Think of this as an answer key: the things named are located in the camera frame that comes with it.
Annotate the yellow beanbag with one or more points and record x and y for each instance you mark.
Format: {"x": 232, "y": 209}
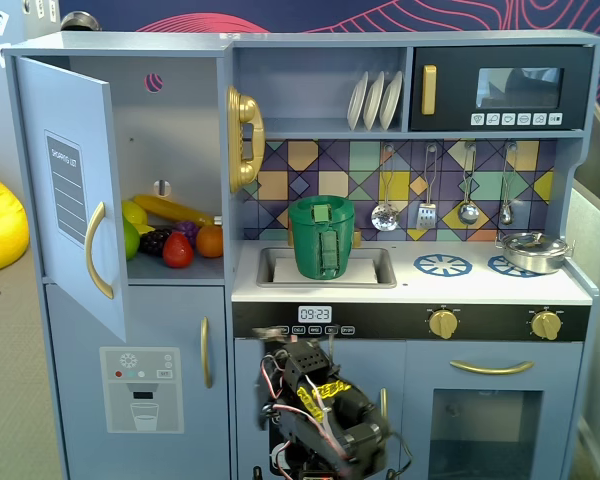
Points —
{"x": 0, "y": 225}

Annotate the grey partition panel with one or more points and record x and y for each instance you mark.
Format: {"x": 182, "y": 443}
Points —
{"x": 595, "y": 240}

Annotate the blue toy kitchen unit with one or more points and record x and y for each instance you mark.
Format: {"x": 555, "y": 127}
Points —
{"x": 320, "y": 115}

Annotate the grey toy sink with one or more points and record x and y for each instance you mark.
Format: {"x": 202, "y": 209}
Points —
{"x": 370, "y": 277}

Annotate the green plastic container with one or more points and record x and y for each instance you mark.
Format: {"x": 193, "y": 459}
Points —
{"x": 307, "y": 240}

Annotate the blue fridge door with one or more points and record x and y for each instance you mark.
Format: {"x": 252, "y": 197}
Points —
{"x": 35, "y": 150}

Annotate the dark metal bowl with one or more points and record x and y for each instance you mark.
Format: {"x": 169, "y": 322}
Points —
{"x": 77, "y": 21}

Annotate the blue dishwasher door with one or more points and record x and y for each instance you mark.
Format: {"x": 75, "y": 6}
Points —
{"x": 245, "y": 380}

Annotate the gold toy faucet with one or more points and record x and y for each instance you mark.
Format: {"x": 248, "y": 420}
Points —
{"x": 357, "y": 237}

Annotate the green toy apple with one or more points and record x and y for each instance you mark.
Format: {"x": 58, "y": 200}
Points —
{"x": 131, "y": 240}

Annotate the yellow tape on arm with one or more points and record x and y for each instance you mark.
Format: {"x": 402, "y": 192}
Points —
{"x": 325, "y": 395}

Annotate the metal serving spoon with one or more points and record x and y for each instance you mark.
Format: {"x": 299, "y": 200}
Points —
{"x": 506, "y": 215}

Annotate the metal ladle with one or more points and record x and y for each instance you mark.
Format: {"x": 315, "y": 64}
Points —
{"x": 468, "y": 214}

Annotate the purple toy grapes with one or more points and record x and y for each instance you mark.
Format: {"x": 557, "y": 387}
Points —
{"x": 187, "y": 231}

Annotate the blue oven door with window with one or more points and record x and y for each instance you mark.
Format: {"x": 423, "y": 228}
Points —
{"x": 420, "y": 400}

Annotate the orange toy fruit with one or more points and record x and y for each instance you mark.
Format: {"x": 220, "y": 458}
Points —
{"x": 210, "y": 241}

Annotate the gold toy telephone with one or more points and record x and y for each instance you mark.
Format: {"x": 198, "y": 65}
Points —
{"x": 245, "y": 115}

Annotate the yellow toy lemon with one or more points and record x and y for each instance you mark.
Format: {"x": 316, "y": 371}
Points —
{"x": 134, "y": 212}

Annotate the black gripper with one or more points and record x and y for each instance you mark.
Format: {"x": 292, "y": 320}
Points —
{"x": 280, "y": 346}

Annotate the blue lower freezer door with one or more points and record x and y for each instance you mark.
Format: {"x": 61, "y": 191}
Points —
{"x": 80, "y": 320}

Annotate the gold stove knob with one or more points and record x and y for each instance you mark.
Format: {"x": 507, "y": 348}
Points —
{"x": 442, "y": 324}
{"x": 546, "y": 325}

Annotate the white toy plate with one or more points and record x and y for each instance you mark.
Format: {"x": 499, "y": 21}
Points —
{"x": 373, "y": 102}
{"x": 391, "y": 100}
{"x": 356, "y": 102}

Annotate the yellow toy banana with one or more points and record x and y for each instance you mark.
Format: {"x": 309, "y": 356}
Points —
{"x": 170, "y": 209}

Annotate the dark toy microwave door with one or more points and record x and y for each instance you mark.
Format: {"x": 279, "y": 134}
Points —
{"x": 455, "y": 100}

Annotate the metal skimmer spoon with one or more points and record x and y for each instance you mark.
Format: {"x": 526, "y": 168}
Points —
{"x": 385, "y": 217}

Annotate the digital clock display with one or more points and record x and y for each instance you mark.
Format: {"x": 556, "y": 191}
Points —
{"x": 315, "y": 314}

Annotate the dark toy grapes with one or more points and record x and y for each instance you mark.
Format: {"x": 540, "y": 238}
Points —
{"x": 152, "y": 242}

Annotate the steel pot with lid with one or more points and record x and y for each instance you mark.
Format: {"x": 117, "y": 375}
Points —
{"x": 532, "y": 252}

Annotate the metal slotted spatula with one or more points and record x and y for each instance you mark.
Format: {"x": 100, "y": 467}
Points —
{"x": 426, "y": 217}

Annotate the red toy strawberry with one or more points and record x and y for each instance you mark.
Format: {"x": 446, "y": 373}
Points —
{"x": 177, "y": 251}

